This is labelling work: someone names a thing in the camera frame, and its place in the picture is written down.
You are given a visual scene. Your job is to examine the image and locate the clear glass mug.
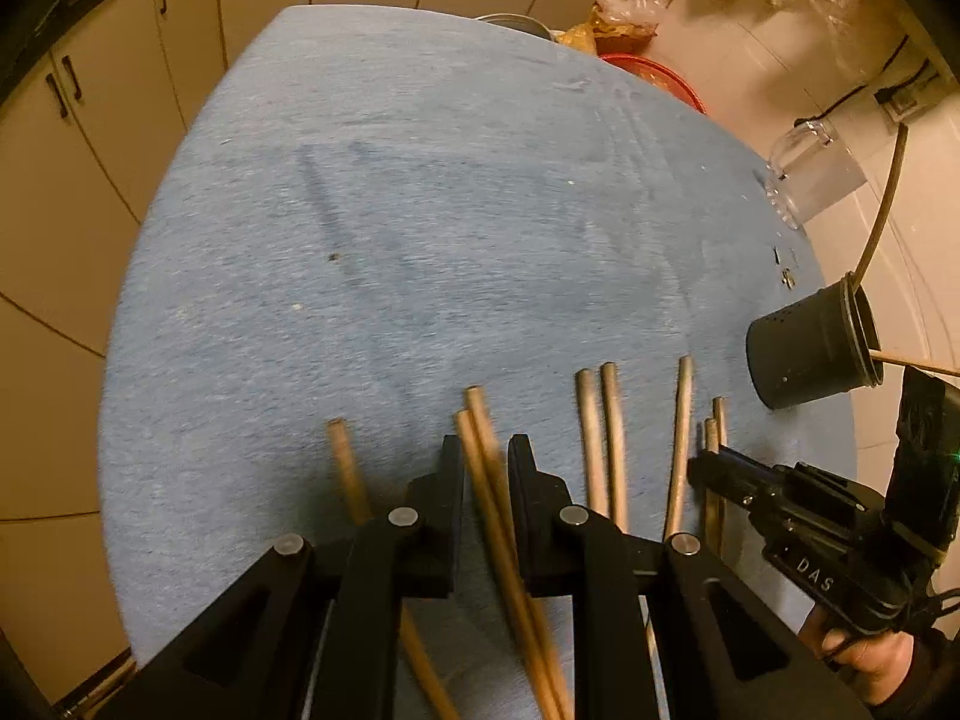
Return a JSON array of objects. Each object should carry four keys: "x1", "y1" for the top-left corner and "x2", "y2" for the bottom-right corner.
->
[{"x1": 763, "y1": 120, "x2": 869, "y2": 231}]

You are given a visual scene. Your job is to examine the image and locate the wall socket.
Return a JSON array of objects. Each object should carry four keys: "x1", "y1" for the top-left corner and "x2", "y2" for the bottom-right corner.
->
[{"x1": 874, "y1": 79, "x2": 940, "y2": 122}]

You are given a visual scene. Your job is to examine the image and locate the yellow plastic bag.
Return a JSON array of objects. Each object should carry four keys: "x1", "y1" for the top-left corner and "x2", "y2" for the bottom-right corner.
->
[{"x1": 559, "y1": 0, "x2": 682, "y2": 55}]

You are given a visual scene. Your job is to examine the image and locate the black chopstick holder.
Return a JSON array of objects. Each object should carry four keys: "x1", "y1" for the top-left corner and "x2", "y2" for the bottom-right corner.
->
[{"x1": 745, "y1": 274, "x2": 884, "y2": 411}]

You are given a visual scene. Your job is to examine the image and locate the red plastic basin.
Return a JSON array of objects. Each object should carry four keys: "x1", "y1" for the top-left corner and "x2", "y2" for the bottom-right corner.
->
[{"x1": 600, "y1": 52, "x2": 708, "y2": 116}]

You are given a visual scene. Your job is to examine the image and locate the person's right hand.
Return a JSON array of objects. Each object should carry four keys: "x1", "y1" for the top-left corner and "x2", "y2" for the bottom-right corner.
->
[{"x1": 799, "y1": 604, "x2": 927, "y2": 707}]

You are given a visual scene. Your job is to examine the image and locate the person's right forearm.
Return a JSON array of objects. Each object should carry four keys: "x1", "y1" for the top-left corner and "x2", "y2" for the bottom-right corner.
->
[{"x1": 870, "y1": 626, "x2": 960, "y2": 720}]

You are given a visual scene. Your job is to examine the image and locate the metal steamer pot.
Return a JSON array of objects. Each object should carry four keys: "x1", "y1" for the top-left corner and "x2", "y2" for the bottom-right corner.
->
[{"x1": 476, "y1": 13, "x2": 557, "y2": 43}]

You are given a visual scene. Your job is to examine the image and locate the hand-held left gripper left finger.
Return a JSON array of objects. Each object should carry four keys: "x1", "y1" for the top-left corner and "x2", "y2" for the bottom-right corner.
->
[{"x1": 97, "y1": 433, "x2": 466, "y2": 720}]

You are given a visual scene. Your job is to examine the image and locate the black power cable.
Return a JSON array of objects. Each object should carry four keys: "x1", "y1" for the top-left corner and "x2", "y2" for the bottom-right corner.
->
[{"x1": 793, "y1": 36, "x2": 927, "y2": 130}]

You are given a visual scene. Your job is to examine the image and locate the curved wooden chopstick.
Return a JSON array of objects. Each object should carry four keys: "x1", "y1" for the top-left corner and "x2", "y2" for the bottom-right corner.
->
[{"x1": 847, "y1": 124, "x2": 910, "y2": 293}]

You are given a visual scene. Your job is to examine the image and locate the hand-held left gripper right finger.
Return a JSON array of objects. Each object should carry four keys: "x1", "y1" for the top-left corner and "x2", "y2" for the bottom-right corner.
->
[{"x1": 507, "y1": 433, "x2": 875, "y2": 720}]

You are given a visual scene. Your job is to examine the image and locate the cream kitchen base cabinets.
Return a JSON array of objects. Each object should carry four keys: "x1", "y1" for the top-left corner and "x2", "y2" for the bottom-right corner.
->
[{"x1": 0, "y1": 0, "x2": 601, "y2": 710}]

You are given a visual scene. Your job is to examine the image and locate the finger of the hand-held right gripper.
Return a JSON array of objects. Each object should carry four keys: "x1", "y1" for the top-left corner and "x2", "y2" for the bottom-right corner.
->
[
  {"x1": 716, "y1": 446, "x2": 777, "y2": 479},
  {"x1": 688, "y1": 453, "x2": 760, "y2": 513}
]

